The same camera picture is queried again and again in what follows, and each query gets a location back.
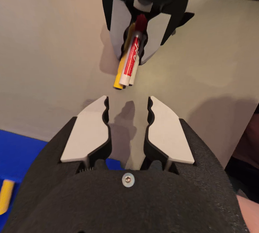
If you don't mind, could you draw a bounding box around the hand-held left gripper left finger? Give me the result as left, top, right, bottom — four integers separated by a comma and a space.
60, 95, 112, 163

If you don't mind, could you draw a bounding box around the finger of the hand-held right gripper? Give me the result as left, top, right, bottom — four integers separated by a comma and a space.
110, 0, 133, 61
139, 12, 172, 66

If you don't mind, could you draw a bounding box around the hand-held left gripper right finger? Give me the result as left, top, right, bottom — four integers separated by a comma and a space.
144, 96, 195, 165

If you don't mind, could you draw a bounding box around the black fabric strap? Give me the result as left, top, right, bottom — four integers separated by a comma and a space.
173, 12, 195, 35

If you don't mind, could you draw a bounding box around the red dry erase marker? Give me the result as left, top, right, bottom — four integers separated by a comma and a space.
119, 14, 148, 86

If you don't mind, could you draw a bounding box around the black dry erase marker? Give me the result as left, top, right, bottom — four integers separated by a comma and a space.
129, 34, 146, 86

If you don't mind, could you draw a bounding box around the yellow marker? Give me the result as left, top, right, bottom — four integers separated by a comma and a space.
0, 179, 16, 215
113, 22, 136, 91

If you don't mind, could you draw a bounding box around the blue plastic bin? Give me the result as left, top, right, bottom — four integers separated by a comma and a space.
0, 130, 124, 233

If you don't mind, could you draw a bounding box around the person's bare leg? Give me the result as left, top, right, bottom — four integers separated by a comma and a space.
236, 195, 259, 233

